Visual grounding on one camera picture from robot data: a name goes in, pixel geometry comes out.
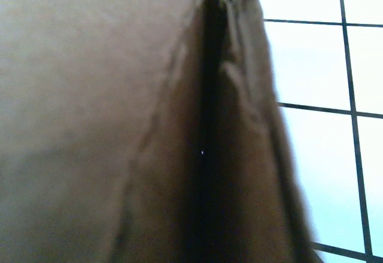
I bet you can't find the brown cardboard box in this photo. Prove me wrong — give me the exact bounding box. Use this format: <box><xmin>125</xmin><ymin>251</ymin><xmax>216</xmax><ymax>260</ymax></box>
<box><xmin>0</xmin><ymin>0</ymin><xmax>323</xmax><ymax>263</ymax></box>

